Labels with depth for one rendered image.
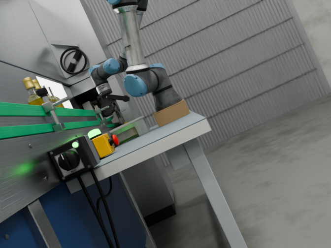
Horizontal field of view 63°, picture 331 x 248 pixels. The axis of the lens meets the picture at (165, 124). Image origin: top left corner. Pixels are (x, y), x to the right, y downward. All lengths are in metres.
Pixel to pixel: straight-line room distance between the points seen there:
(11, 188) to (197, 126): 0.40
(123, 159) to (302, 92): 4.38
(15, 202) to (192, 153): 0.41
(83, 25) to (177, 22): 2.53
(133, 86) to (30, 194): 0.85
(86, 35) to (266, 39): 3.18
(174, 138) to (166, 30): 4.07
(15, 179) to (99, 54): 1.87
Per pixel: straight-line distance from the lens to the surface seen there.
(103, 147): 0.93
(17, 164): 0.56
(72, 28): 2.43
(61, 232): 0.64
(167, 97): 1.38
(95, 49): 2.34
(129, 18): 1.30
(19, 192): 0.53
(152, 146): 0.67
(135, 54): 1.29
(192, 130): 0.66
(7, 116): 0.65
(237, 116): 4.59
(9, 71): 1.46
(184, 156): 0.71
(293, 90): 4.85
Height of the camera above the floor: 0.80
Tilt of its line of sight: 2 degrees down
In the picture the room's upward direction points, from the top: 25 degrees counter-clockwise
